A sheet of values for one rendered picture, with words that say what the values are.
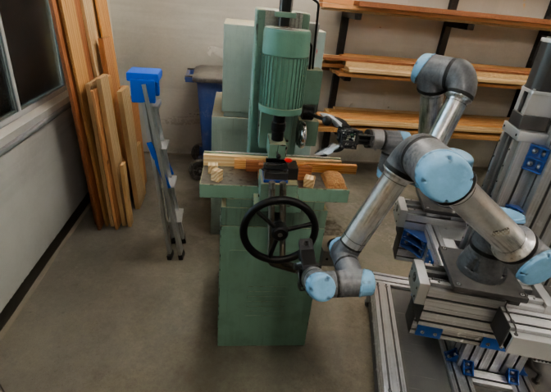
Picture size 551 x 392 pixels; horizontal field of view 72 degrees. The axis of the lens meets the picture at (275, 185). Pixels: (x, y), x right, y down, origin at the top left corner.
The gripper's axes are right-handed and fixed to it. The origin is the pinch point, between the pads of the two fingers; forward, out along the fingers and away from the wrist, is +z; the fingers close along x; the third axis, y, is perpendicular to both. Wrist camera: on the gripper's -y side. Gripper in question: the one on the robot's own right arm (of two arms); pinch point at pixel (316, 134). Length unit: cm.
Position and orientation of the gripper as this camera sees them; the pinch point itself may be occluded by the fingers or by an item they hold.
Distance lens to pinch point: 142.5
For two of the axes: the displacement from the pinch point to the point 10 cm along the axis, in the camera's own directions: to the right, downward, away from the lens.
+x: -0.9, 9.5, 2.9
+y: 1.0, 3.0, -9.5
